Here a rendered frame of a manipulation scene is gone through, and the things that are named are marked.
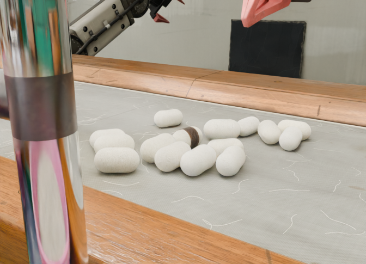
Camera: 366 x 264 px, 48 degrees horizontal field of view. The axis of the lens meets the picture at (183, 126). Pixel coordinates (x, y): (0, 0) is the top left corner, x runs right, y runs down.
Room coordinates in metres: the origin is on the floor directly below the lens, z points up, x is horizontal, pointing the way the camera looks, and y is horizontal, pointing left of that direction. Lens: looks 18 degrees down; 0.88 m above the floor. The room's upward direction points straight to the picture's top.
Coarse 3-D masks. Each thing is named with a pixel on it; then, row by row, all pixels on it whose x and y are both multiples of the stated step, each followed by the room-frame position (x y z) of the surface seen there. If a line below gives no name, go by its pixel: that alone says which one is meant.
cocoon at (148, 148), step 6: (150, 138) 0.33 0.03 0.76; (156, 138) 0.33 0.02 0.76; (162, 138) 0.33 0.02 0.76; (168, 138) 0.33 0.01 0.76; (174, 138) 0.34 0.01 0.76; (144, 144) 0.32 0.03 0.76; (150, 144) 0.32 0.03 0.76; (156, 144) 0.32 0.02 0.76; (162, 144) 0.32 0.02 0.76; (168, 144) 0.33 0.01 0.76; (144, 150) 0.32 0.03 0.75; (150, 150) 0.32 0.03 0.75; (156, 150) 0.32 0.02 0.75; (144, 156) 0.32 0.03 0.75; (150, 156) 0.32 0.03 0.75; (150, 162) 0.32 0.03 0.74
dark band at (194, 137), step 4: (184, 128) 0.36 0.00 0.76; (188, 128) 0.36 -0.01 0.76; (192, 128) 0.36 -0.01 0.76; (188, 132) 0.35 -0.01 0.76; (192, 132) 0.36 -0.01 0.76; (196, 132) 0.36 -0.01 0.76; (192, 136) 0.35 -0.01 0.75; (196, 136) 0.36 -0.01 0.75; (192, 140) 0.35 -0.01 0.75; (196, 140) 0.36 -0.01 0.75; (192, 144) 0.35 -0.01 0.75; (196, 144) 0.36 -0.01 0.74
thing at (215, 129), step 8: (216, 120) 0.38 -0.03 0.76; (224, 120) 0.38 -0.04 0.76; (232, 120) 0.38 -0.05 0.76; (208, 128) 0.38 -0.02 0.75; (216, 128) 0.38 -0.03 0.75; (224, 128) 0.38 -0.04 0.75; (232, 128) 0.38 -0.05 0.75; (240, 128) 0.38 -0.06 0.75; (208, 136) 0.38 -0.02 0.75; (216, 136) 0.38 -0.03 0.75; (224, 136) 0.38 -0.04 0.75; (232, 136) 0.38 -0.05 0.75
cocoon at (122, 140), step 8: (104, 136) 0.34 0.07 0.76; (112, 136) 0.34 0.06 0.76; (120, 136) 0.34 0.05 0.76; (128, 136) 0.34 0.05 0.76; (96, 144) 0.33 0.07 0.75; (104, 144) 0.33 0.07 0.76; (112, 144) 0.33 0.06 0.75; (120, 144) 0.33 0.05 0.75; (128, 144) 0.33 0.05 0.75; (96, 152) 0.33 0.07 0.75
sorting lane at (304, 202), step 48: (96, 96) 0.57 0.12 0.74; (144, 96) 0.57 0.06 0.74; (0, 144) 0.37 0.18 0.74; (336, 144) 0.37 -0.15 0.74; (144, 192) 0.27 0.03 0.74; (192, 192) 0.27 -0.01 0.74; (240, 192) 0.27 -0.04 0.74; (288, 192) 0.27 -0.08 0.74; (336, 192) 0.27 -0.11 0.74; (288, 240) 0.21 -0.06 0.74; (336, 240) 0.21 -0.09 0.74
